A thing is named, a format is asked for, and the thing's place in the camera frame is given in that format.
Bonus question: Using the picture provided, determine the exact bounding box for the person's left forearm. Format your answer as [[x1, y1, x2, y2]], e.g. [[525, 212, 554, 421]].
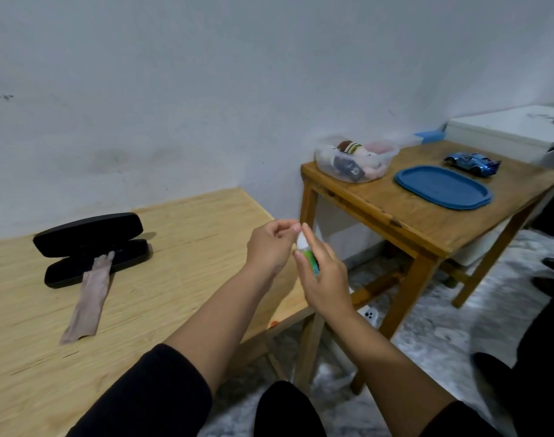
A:
[[66, 263, 270, 437]]

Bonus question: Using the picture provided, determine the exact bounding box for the black glasses case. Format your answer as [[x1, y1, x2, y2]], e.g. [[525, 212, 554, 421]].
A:
[[33, 212, 151, 289]]

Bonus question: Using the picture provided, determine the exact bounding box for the person's left leg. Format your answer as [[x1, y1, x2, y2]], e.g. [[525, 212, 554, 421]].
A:
[[253, 381, 328, 437]]

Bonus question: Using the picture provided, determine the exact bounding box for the blue oval container lid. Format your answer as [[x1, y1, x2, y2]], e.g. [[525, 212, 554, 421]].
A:
[[394, 165, 493, 211]]

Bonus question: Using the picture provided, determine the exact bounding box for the blue toy car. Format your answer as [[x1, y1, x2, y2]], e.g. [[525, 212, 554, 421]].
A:
[[444, 152, 502, 178]]

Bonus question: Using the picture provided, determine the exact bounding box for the small white green bottle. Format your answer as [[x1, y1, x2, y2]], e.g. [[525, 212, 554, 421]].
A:
[[296, 230, 321, 277]]

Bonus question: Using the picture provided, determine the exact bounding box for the white chest appliance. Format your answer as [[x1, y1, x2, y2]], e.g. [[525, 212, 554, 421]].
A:
[[444, 104, 554, 268]]

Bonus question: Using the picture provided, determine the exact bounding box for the pink white soft toy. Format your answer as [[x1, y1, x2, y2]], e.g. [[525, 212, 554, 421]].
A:
[[358, 149, 389, 180]]

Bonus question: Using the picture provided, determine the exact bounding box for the small clear plastic box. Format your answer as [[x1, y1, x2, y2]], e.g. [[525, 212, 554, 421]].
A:
[[386, 134, 424, 150]]

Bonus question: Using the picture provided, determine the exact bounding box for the small brown wooden table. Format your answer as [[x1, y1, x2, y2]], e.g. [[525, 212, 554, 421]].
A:
[[293, 140, 554, 396]]

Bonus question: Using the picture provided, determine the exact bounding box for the beige cleaning cloth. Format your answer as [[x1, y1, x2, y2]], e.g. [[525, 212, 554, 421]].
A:
[[59, 251, 116, 346]]

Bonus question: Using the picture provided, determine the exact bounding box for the clear plastic container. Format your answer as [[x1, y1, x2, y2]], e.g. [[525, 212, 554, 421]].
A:
[[314, 134, 400, 184]]

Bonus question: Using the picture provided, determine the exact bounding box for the dark toy vehicle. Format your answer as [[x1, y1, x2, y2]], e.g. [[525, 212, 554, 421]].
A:
[[333, 156, 365, 182]]

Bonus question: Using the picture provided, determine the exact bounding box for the person's right hand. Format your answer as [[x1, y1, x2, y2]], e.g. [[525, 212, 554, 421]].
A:
[[293, 223, 356, 325]]

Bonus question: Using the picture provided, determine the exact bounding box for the person's leg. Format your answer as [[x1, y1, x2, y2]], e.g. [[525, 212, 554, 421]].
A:
[[253, 381, 328, 437], [469, 286, 554, 437]]

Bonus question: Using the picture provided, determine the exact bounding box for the light plywood table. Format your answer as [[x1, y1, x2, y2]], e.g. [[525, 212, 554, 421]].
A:
[[0, 187, 328, 437]]

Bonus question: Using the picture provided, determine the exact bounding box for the person's left hand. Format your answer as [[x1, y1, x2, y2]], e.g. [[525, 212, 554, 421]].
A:
[[246, 218, 301, 281]]

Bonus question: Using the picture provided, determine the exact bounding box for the person's right forearm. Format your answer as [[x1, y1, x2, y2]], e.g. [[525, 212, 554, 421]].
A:
[[325, 309, 503, 437]]

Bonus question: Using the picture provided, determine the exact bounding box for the person's right leg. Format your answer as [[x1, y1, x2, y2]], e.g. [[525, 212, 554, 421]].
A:
[[469, 286, 554, 437]]

